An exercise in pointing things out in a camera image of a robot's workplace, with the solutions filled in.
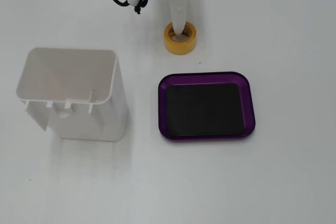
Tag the white plastic box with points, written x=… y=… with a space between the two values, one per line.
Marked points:
x=71 y=119

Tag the yellow tape roll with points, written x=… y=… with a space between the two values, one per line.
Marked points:
x=180 y=47

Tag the purple metal tray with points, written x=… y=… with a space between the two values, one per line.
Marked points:
x=162 y=108

